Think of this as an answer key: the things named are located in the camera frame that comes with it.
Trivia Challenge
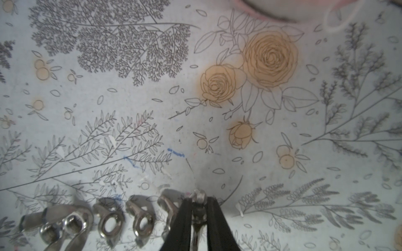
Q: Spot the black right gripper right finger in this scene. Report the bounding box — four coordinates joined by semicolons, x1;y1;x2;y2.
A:
206;197;240;251

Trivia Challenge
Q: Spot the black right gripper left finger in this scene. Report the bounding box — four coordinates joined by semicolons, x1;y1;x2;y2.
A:
160;198;192;251

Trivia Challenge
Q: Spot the steel wing nut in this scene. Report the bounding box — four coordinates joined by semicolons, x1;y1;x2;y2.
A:
157;195;179;241
93;200;125;249
125;195;155;248
18;205;94;251

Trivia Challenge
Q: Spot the floral table mat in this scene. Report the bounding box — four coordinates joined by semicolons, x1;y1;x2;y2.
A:
1;1;402;251

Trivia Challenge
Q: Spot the pink pig plush red dress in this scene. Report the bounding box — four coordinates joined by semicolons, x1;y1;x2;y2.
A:
232;0;365;33

